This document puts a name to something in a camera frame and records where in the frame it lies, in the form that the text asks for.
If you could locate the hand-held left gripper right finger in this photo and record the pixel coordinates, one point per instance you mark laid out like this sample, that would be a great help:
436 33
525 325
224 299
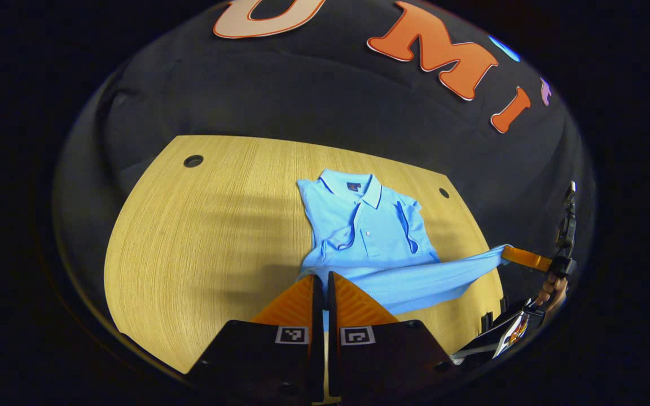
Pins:
333 316

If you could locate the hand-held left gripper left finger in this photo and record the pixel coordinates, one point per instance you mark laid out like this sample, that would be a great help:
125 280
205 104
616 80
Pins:
313 316

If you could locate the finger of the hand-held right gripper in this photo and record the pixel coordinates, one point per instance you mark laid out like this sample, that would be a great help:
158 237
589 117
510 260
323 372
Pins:
528 259

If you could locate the light blue T-shirt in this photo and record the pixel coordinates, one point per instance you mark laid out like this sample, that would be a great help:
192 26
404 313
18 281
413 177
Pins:
370 225

